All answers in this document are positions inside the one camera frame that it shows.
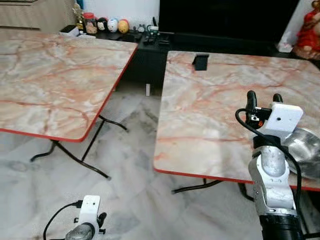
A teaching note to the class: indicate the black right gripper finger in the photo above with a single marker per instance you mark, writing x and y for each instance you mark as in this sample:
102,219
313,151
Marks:
278,98
252,101

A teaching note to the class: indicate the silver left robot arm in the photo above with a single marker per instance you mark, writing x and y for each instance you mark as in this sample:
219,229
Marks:
80,232

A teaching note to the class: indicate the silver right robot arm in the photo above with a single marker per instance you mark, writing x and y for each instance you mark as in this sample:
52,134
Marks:
272,175

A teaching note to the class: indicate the marble pattern folding table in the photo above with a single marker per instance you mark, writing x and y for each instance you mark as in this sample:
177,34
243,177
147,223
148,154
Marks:
210,110
50,75

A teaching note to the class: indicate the white tissue box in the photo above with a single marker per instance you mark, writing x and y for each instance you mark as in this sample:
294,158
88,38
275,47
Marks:
285,47

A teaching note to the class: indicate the stainless steel bowl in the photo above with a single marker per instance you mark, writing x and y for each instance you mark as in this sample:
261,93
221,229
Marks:
307,145

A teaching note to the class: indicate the small black stand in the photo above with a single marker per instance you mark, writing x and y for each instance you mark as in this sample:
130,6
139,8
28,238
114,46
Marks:
200,62

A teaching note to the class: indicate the red seated statue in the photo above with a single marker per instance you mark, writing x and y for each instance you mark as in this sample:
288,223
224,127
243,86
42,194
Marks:
307,35

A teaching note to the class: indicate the stainless steel plate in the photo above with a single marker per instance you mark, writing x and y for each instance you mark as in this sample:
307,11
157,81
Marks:
311,172

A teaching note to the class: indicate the black television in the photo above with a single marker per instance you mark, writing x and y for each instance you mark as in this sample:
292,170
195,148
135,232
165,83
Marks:
225,20

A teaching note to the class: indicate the yellow egg ornament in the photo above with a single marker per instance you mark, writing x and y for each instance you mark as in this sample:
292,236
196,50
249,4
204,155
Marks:
123,26

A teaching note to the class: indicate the white egg ornament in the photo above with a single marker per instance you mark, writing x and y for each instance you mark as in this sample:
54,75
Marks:
113,25

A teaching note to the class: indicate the black egg ornament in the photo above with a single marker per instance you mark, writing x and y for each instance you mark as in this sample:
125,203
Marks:
102,25

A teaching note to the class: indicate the jar with red lid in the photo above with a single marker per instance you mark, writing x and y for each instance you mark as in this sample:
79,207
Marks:
89,24

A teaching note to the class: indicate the gold figurine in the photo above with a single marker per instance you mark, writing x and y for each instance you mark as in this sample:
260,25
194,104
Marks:
78,17

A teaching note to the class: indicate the small white box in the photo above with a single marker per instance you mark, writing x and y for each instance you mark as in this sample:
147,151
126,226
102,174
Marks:
70,30

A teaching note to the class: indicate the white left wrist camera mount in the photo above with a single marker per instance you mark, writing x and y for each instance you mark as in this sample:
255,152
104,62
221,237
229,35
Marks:
90,207

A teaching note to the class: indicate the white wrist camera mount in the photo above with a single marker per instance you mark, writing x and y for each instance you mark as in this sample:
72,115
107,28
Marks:
285,117
90,207

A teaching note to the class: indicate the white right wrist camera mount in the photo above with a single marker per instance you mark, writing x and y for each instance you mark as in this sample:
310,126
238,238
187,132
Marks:
285,117

